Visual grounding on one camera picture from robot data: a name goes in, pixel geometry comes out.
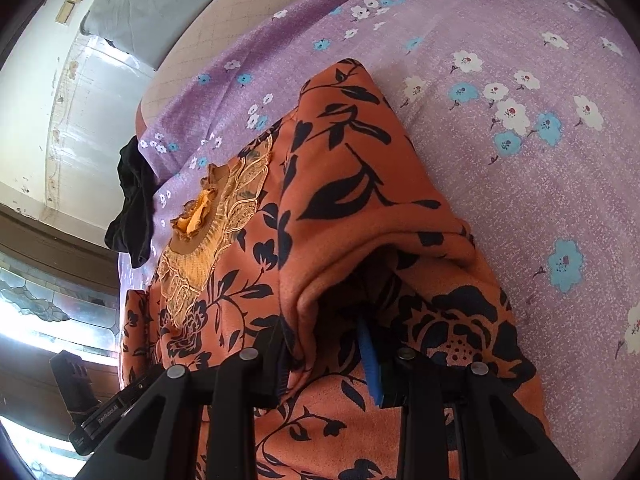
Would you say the black small garment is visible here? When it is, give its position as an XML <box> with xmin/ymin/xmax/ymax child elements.
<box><xmin>104</xmin><ymin>136</ymin><xmax>157</xmax><ymax>269</ymax></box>

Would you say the stained glass wooden door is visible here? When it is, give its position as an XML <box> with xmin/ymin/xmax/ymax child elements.
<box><xmin>1</xmin><ymin>207</ymin><xmax>119</xmax><ymax>479</ymax></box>

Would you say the purple floral bed sheet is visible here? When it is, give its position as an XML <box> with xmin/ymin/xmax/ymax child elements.
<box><xmin>120</xmin><ymin>0</ymin><xmax>639</xmax><ymax>479</ymax></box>

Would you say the grey pillow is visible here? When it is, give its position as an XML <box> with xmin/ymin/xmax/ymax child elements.
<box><xmin>80</xmin><ymin>0</ymin><xmax>213</xmax><ymax>68</ymax></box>

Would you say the orange black floral garment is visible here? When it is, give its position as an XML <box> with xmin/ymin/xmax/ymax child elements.
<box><xmin>120</xmin><ymin>60</ymin><xmax>546</xmax><ymax>479</ymax></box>

